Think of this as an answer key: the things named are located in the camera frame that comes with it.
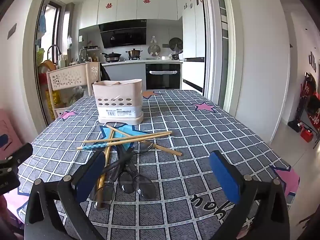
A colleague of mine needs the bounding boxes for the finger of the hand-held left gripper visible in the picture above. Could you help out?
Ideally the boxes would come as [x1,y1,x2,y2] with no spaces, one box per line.
[14,143,34,165]

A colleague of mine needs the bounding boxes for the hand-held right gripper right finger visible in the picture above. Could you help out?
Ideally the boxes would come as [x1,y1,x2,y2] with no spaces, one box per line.
[209,150,291,240]

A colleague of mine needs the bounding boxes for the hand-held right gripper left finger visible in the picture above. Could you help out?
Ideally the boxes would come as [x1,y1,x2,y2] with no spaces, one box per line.
[24,151,107,240]

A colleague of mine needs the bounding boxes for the plain bamboo chopstick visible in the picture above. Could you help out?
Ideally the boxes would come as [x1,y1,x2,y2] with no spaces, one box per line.
[97,129,116,190]
[110,134,155,146]
[105,125,183,157]
[82,131,173,144]

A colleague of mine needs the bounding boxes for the beige plastic utensil holder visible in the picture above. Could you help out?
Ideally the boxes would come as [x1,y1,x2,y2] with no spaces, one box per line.
[92,78,145,126]

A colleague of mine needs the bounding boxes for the pink padded seat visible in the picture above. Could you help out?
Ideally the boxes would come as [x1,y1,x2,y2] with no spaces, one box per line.
[0,108,23,157]

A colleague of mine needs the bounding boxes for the grey checked star tablecloth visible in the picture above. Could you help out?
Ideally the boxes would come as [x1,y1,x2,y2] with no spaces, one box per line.
[7,89,300,240]

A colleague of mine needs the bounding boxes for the beige plastic storage trolley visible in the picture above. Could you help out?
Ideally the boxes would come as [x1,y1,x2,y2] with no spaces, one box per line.
[46,62,102,118]

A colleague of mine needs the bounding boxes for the green plastic basket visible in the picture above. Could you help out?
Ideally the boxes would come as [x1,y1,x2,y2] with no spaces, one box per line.
[37,47,46,66]

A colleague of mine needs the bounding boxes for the curved kitchen faucet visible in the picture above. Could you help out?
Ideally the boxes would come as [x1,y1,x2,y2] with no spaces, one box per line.
[47,45,62,68]

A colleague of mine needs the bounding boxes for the black chair back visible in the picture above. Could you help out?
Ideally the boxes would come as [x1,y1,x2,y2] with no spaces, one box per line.
[100,63,111,82]

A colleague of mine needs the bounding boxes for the red folded trolley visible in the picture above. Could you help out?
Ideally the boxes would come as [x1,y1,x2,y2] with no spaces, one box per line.
[287,72,320,143]

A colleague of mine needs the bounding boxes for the black built-in oven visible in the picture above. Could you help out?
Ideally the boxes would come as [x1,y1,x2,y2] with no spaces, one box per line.
[145,63,181,91]

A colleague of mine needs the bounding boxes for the black wok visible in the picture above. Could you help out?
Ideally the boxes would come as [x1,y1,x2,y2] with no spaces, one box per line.
[101,52,123,62]

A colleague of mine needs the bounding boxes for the blue hanging towel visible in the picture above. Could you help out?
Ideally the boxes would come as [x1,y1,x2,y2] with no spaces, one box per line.
[38,12,47,33]

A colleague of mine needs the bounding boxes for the steel cooking pot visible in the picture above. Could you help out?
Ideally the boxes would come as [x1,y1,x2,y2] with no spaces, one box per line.
[125,48,143,58]

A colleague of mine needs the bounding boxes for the white refrigerator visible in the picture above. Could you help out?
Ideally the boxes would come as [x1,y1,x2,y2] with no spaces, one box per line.
[181,0,206,93]

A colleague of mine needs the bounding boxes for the round table fan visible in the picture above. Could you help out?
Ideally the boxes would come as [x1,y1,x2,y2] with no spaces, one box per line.
[169,37,183,53]

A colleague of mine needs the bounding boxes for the black range hood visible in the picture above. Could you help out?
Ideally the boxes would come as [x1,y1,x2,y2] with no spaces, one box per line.
[98,19,147,49]

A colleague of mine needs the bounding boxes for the white upper kitchen cabinets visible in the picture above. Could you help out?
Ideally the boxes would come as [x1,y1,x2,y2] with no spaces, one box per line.
[79,0,183,29]

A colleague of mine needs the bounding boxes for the grey wall switch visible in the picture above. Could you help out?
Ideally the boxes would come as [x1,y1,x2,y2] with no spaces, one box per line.
[7,23,18,40]

